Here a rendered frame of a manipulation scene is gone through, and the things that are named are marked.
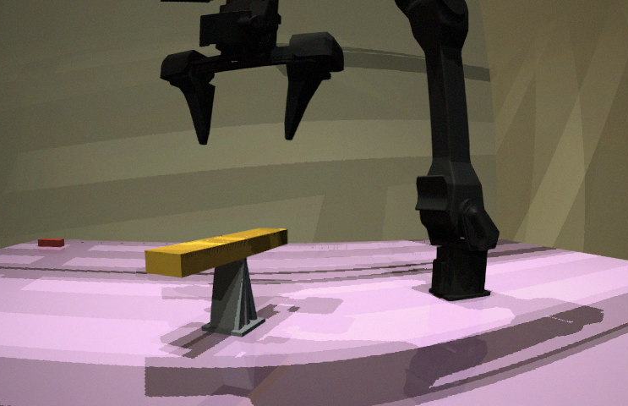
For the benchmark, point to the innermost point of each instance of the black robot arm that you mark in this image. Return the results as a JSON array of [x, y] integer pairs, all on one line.
[[450, 197]]

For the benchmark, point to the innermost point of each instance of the yellow rectangular bar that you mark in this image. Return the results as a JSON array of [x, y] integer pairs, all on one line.
[[182, 260]]

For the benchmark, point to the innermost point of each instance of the red rectangular bar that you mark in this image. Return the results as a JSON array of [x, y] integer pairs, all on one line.
[[51, 242]]

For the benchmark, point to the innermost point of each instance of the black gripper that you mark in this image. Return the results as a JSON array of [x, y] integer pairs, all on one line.
[[309, 58]]

